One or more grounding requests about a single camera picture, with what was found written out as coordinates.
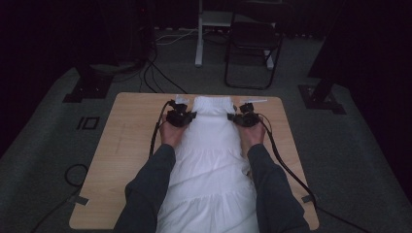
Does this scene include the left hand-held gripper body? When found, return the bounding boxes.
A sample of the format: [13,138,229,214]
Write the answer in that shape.
[166,94,190,128]

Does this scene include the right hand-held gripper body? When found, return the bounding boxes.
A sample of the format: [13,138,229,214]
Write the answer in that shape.
[237,97,269,128]

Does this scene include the white skirt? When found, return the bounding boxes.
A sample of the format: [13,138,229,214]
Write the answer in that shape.
[155,95,260,233]

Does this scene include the person's left hand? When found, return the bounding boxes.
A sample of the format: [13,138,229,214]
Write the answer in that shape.
[158,114,189,149]

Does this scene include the person's right hand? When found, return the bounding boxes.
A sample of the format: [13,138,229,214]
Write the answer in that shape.
[238,120,267,157]

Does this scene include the black stand base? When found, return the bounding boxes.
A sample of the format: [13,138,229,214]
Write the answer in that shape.
[297,0,347,116]
[62,62,115,104]

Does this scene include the black folding chair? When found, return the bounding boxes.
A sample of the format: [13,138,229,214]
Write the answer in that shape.
[223,0,285,91]

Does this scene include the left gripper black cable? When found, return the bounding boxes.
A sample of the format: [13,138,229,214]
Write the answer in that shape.
[148,99,173,160]

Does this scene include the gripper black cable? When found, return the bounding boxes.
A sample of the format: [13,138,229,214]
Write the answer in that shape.
[257,113,371,233]
[148,99,173,160]

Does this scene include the black floor cables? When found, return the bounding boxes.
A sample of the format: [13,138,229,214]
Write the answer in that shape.
[138,42,189,95]

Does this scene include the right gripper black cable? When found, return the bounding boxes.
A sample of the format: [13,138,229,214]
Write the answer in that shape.
[257,113,371,233]

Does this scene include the white desk frame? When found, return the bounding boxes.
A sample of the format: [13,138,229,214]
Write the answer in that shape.
[194,0,275,70]

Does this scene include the white floor cable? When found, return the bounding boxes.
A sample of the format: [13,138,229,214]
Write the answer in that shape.
[154,28,199,46]

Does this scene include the black looped floor cable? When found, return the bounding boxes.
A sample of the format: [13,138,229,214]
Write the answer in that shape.
[30,163,89,233]

